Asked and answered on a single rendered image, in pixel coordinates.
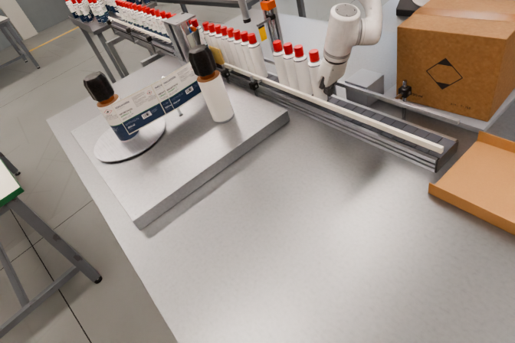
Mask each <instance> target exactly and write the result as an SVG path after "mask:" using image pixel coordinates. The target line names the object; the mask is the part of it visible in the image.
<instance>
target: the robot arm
mask: <svg viewBox="0 0 515 343"><path fill-rule="evenodd" d="M358 1H359V2H360V3H361V4H362V6H363V7H364V9H365V13H366V18H360V10H359V9H358V8H357V7H356V6H355V5H351V4H348V3H340V4H337V5H334V6H333V7H332V8H331V10H330V18H329V23H328V28H327V32H326V40H325V45H324V49H323V56H324V58H323V59H322V61H321V64H320V68H319V71H318V74H317V82H319V81H321V82H320V86H319V88H320V89H321V90H322V89H324V90H323V92H324V93H325V94H326V95H327V96H331V95H333V91H334V87H335V86H336V83H337V81H338V79H340V78H341V77H342V76H343V75H344V74H345V72H346V67H347V62H348V59H349V57H350V55H351V50H352V47H353V46H356V45H360V46H370V45H374V44H377V43H378V42H379V40H380V37H381V33H382V3H381V0H358ZM412 1H413V2H414V3H415V4H416V5H418V6H421V7H422V6H423V5H424V4H426V3H427V2H428V1H430V0H412Z"/></svg>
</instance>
